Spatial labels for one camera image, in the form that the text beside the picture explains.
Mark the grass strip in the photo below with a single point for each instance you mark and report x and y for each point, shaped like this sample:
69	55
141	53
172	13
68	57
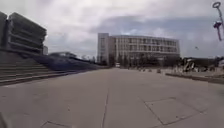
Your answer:
200	77

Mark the wide grey stone steps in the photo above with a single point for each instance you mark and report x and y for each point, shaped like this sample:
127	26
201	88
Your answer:
23	71

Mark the large white building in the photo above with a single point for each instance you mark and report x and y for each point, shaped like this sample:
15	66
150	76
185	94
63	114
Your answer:
140	48

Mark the vehicle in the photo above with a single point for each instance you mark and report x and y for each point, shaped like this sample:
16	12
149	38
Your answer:
188	65

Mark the grey paved plaza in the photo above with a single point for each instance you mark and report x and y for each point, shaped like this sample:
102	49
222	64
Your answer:
110	100

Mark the dark tiered building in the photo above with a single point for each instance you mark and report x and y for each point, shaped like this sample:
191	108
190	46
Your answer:
25	35

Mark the row of bollards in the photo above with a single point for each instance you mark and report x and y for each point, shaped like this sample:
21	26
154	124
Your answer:
150	70

